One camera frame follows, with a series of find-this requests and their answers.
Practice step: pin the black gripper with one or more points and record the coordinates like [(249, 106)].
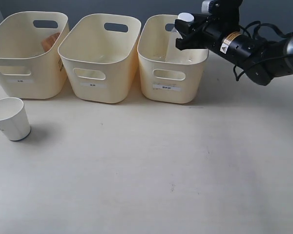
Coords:
[(220, 34)]

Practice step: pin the clear plastic bottle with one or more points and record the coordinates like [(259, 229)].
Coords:
[(173, 46)]

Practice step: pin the brown wooden cup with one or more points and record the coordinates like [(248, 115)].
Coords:
[(48, 42)]

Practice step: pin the white paper cup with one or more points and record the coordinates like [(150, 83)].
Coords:
[(14, 122)]

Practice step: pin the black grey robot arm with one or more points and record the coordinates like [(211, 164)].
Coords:
[(277, 58)]

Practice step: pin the right cream plastic bin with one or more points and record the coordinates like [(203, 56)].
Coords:
[(174, 76)]

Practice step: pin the cream plastic bin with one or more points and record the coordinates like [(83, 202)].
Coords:
[(26, 71), (174, 76), (100, 56)]

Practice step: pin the middle cream plastic bin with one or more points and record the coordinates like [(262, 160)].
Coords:
[(100, 56)]

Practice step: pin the left cream plastic bin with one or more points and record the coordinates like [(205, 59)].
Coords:
[(26, 71)]

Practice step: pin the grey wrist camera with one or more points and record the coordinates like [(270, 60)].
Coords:
[(211, 7)]

